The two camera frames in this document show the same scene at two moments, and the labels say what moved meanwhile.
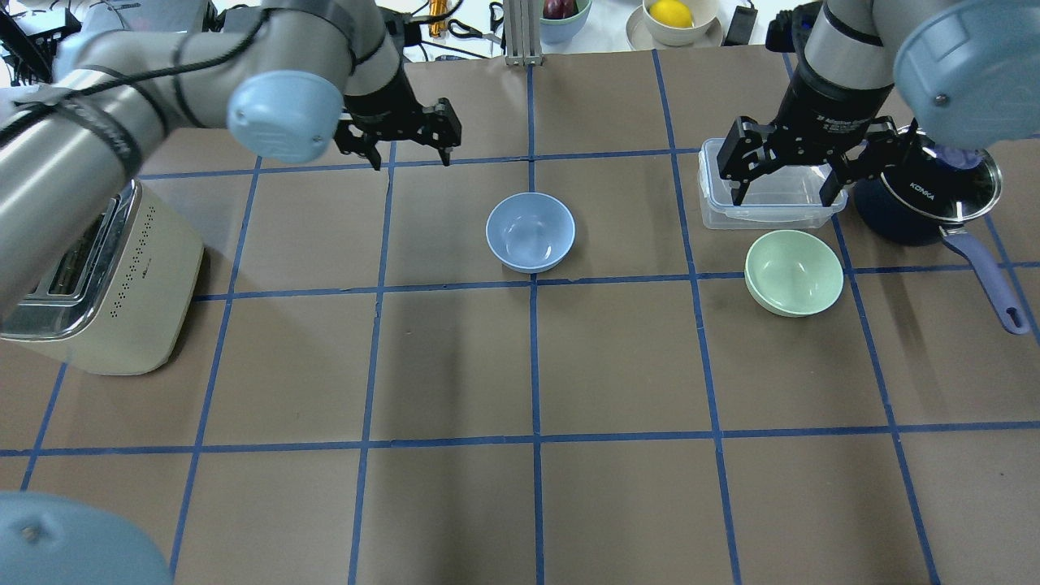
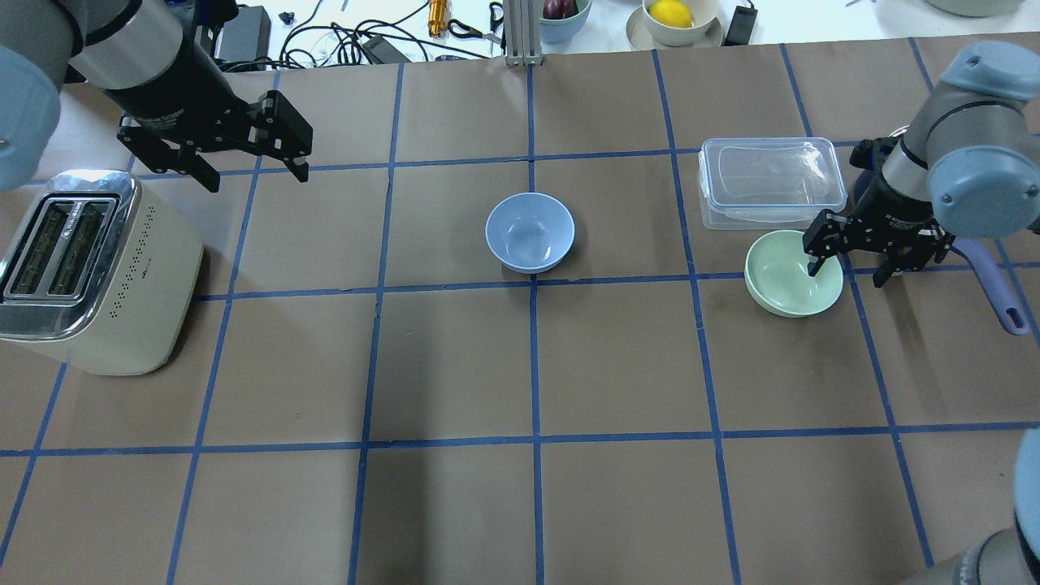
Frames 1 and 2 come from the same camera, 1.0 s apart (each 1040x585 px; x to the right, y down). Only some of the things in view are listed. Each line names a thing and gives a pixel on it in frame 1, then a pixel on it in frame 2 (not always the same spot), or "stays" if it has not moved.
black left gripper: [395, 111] to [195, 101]
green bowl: [794, 273] stays
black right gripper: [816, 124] to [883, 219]
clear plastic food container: [786, 198] stays
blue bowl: [530, 232] stays
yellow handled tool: [436, 8] stays
